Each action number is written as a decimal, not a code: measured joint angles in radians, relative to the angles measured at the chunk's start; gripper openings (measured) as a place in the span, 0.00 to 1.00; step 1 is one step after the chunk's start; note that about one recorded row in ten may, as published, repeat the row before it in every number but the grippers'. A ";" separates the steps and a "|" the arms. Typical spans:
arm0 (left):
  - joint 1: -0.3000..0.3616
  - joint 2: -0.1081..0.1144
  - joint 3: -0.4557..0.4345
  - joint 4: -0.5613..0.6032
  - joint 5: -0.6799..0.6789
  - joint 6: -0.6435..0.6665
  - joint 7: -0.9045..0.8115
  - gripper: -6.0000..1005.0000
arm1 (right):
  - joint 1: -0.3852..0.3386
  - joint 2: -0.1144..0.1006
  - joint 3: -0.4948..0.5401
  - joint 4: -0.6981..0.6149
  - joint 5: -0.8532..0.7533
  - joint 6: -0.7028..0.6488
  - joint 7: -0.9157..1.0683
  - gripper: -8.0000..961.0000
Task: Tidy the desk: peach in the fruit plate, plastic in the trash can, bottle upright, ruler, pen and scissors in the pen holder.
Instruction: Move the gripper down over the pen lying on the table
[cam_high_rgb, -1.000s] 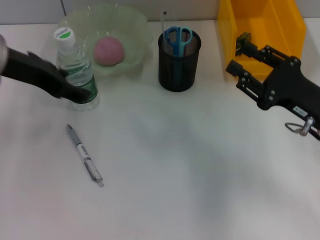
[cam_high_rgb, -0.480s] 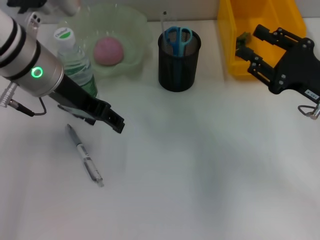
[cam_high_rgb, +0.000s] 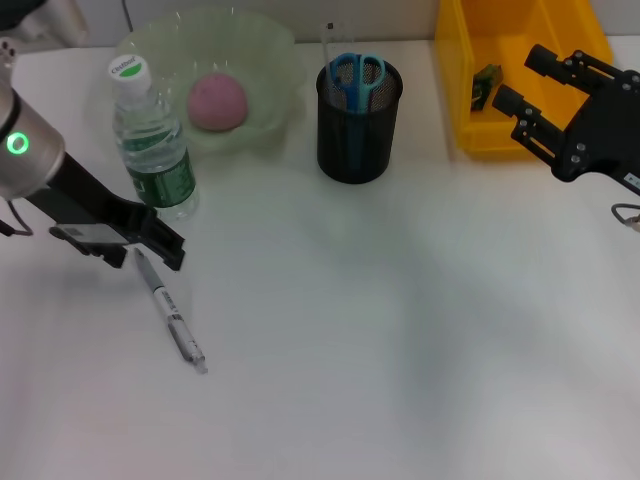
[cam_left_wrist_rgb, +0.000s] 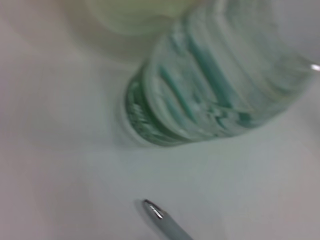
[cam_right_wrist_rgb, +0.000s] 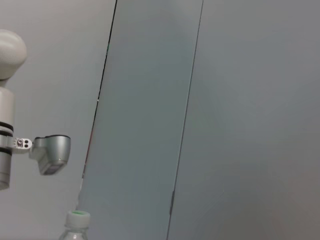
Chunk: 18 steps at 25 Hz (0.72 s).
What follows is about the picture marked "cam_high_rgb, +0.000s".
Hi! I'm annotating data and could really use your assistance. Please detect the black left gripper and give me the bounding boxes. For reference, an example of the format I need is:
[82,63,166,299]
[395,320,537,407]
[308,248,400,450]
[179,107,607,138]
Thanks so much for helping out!
[24,149,188,273]

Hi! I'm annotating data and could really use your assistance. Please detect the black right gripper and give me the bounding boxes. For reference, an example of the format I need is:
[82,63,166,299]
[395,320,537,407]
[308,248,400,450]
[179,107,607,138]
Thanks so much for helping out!
[491,43,640,185]

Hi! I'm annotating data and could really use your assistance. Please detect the green plastic wrapper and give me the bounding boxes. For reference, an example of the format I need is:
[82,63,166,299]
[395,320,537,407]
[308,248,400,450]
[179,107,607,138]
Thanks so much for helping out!
[471,63,504,112]

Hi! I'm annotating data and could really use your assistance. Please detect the grey pen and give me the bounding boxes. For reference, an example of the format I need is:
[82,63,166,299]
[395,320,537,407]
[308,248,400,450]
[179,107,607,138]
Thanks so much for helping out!
[133,247,208,376]

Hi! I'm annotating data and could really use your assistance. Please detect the clear water bottle green label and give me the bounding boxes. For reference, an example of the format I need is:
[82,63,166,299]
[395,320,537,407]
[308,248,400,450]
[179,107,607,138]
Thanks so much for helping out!
[106,53,201,225]

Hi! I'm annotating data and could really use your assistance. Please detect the pink peach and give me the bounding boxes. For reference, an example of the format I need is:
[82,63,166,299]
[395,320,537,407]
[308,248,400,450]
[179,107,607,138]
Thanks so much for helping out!
[187,72,250,132]

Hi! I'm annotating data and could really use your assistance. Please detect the blue scissors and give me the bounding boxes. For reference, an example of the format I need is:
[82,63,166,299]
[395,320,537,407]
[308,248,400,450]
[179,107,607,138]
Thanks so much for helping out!
[328,52,386,169]

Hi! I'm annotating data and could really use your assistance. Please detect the clear plastic ruler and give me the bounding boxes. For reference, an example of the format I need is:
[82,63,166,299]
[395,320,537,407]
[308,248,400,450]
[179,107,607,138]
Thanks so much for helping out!
[319,20,357,67]

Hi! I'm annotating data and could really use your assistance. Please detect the black mesh pen holder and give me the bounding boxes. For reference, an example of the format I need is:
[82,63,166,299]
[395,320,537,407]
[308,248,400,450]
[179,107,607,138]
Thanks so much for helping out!
[315,53,404,185]

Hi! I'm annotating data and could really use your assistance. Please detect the green translucent fruit bowl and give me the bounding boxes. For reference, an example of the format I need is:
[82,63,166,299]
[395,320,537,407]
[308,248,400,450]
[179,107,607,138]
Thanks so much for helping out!
[82,7,309,156]

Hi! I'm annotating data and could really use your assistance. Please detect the yellow plastic bin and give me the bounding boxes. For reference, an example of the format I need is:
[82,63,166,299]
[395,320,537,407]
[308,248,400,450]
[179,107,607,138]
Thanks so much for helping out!
[433,0,615,161]

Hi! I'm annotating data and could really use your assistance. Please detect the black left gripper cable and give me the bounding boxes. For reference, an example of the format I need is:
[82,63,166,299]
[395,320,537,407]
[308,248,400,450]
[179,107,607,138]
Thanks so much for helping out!
[0,199,35,239]

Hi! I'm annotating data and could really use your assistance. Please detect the grey right gripper cable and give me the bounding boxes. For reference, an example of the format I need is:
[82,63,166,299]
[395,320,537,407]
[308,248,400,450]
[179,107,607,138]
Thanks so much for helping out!
[610,202,640,230]

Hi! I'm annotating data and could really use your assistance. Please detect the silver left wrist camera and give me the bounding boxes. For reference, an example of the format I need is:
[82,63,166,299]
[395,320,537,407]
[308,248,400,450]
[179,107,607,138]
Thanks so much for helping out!
[0,0,90,52]

